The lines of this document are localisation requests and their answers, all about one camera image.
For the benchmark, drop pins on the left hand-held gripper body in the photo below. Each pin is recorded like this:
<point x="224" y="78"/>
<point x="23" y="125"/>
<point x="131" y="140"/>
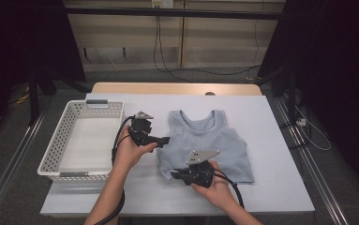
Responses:
<point x="141" y="131"/>

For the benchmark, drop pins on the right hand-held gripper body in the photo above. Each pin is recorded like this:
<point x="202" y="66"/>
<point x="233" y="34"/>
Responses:
<point x="199" y="176"/>

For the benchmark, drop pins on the light blue knit tank top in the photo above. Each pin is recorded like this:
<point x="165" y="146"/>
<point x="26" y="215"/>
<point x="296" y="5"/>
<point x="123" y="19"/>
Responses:
<point x="217" y="137"/>

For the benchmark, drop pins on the white perforated plastic basket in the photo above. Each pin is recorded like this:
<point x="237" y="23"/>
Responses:
<point x="86" y="143"/>

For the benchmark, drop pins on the person's right hand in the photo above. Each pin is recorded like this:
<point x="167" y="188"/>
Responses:
<point x="217" y="190"/>

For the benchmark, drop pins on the person's left hand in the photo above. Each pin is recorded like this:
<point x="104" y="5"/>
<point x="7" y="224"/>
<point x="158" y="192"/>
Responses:
<point x="127" y="153"/>

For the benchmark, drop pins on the black metal stand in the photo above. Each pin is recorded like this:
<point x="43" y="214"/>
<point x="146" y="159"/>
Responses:
<point x="33" y="100"/>
<point x="291" y="93"/>

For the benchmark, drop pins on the black curtain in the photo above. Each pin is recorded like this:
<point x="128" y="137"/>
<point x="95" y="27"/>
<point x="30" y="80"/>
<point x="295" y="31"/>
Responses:
<point x="339" y="62"/>
<point x="17" y="37"/>

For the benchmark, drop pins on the aluminium frame rail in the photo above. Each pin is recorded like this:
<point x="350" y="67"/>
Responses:
<point x="11" y="165"/>
<point x="311" y="165"/>

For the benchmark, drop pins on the white wall power socket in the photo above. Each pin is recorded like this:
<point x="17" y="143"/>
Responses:
<point x="167" y="3"/>

